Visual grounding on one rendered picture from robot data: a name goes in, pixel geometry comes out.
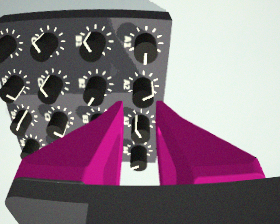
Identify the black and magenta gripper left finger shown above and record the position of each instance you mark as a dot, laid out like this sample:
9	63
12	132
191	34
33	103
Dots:
82	154

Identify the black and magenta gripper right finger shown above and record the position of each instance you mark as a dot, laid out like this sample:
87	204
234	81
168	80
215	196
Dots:
198	156

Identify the dark grey knob box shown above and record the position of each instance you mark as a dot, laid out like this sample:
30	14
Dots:
99	49

